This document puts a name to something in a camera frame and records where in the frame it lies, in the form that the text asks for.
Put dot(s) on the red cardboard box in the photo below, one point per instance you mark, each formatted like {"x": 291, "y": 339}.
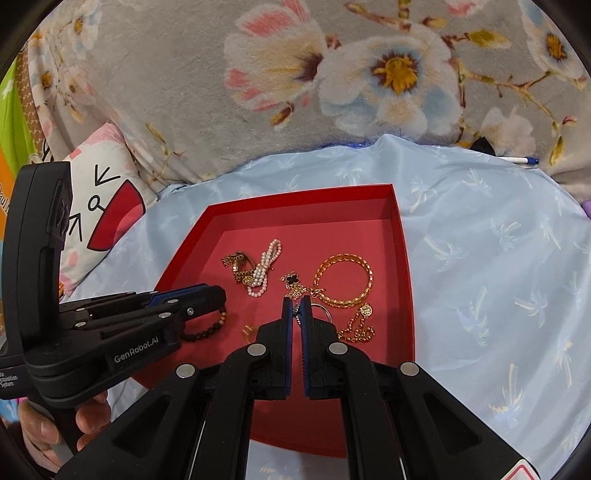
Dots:
{"x": 295, "y": 424}

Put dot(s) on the colourful cartoon bedsheet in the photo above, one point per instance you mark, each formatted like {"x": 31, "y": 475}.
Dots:
{"x": 10, "y": 120}

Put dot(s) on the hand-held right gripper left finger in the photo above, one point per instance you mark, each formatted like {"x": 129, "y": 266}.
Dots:
{"x": 288, "y": 327}

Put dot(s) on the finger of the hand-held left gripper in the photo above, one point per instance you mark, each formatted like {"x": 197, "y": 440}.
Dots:
{"x": 184, "y": 318}
{"x": 175, "y": 295}

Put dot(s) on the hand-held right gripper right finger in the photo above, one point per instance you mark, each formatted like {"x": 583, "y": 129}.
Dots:
{"x": 305, "y": 327}

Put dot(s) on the purple cardboard strip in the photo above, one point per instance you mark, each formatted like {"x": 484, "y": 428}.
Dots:
{"x": 587, "y": 210}

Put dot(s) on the white blue pen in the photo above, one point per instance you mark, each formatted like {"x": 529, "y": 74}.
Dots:
{"x": 517, "y": 160}

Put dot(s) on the grey floral blanket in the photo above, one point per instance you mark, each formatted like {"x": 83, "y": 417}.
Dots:
{"x": 184, "y": 92}

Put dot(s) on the person's left hand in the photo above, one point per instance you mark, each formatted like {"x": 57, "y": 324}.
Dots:
{"x": 92, "y": 413}

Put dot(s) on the pink white cat pillow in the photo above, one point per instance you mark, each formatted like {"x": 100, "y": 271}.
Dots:
{"x": 115, "y": 203}

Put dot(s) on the light blue palm-print cloth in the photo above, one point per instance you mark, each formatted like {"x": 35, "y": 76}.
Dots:
{"x": 485, "y": 277}

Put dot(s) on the brown patterned mat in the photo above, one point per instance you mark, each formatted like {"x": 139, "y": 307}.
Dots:
{"x": 27, "y": 101}

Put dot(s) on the gold wristwatch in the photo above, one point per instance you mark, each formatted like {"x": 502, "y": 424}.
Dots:
{"x": 238, "y": 267}

